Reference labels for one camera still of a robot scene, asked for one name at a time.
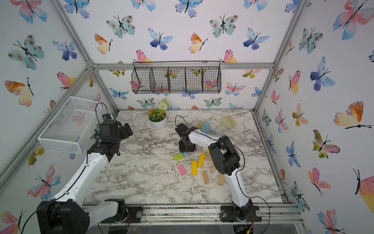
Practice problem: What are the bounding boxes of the green block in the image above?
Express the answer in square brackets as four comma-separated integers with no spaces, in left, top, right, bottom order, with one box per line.
[174,154,184,161]

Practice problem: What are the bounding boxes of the pink block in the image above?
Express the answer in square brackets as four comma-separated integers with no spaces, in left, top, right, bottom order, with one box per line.
[178,165,187,176]

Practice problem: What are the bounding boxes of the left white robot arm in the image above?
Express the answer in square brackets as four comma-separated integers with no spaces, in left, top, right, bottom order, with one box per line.
[36,120,133,234]

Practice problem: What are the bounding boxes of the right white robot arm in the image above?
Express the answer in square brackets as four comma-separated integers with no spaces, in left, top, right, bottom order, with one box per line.
[175,123,262,222]

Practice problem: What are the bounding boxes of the white pot with plant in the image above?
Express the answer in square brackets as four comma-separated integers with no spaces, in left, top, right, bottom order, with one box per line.
[148,98,169,130]

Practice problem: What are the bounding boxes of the white mesh wall basket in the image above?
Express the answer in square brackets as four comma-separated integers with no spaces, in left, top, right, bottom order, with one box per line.
[38,96,102,154]

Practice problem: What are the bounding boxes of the black wire wall basket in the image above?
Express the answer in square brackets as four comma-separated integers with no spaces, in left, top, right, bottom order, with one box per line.
[131,60,222,94]

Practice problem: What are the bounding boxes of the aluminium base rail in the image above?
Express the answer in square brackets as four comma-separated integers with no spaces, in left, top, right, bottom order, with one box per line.
[126,203,304,225]

